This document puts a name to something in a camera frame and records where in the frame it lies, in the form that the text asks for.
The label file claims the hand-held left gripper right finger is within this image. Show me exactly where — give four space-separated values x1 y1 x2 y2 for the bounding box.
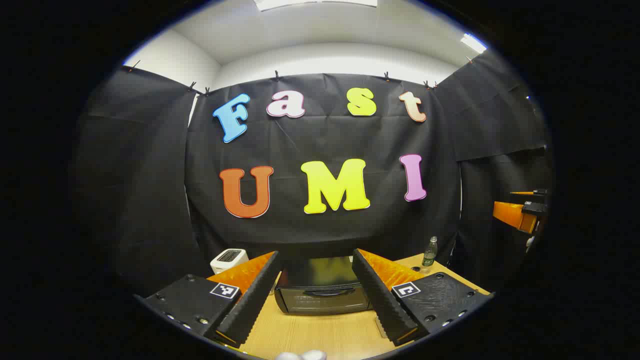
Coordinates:
351 248 495 347

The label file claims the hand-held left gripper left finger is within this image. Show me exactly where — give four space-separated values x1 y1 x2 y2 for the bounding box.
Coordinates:
134 251 282 349

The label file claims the black electric oven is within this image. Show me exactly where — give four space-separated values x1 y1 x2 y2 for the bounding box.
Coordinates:
274 256 373 316

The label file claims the white toaster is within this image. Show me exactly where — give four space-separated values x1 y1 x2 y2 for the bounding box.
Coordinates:
210 248 249 275

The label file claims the clear plastic water bottle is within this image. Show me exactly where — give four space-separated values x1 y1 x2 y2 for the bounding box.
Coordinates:
421 236 439 274

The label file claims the black backdrop cloth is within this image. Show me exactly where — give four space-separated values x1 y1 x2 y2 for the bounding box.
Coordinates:
75 47 553 301

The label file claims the large ceiling light panel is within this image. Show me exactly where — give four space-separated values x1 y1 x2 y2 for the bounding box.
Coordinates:
254 0 378 12

